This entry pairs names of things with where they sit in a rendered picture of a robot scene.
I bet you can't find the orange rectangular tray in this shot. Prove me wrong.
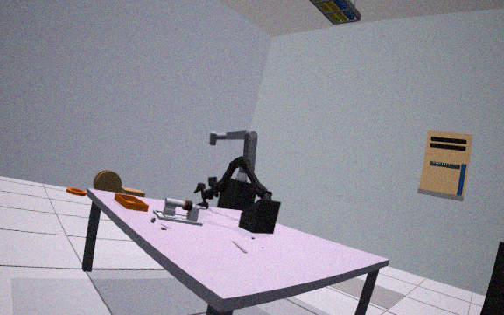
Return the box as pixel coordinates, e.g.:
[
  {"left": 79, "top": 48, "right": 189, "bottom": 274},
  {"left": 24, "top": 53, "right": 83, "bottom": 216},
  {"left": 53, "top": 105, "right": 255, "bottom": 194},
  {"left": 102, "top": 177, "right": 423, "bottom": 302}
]
[{"left": 115, "top": 193, "right": 149, "bottom": 212}]

